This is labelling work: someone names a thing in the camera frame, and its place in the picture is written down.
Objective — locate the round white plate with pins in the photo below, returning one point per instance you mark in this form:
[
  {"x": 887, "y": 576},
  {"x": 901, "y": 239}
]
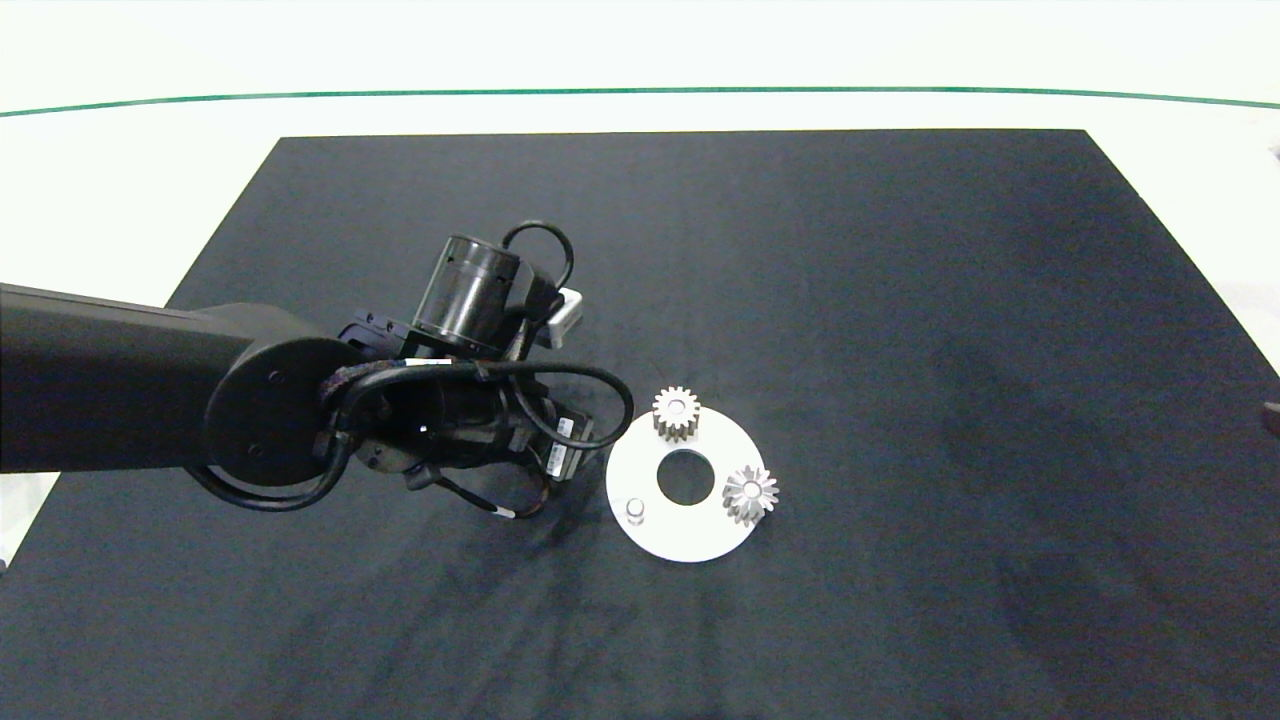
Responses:
[{"x": 682, "y": 537}]

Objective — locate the small steel spur gear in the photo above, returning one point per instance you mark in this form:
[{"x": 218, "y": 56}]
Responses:
[{"x": 663, "y": 407}]

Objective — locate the green tape line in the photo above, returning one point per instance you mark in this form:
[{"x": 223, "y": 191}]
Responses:
[{"x": 640, "y": 90}]

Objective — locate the steel gear with pointed teeth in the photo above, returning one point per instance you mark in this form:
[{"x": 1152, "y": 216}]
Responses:
[{"x": 737, "y": 490}]

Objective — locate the boxy camera with shiny side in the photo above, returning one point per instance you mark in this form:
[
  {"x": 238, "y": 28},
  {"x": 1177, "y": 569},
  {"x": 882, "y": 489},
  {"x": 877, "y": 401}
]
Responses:
[{"x": 567, "y": 312}]

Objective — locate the dark mat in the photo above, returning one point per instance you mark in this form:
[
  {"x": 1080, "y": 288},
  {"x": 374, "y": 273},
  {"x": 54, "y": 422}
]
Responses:
[{"x": 900, "y": 300}]

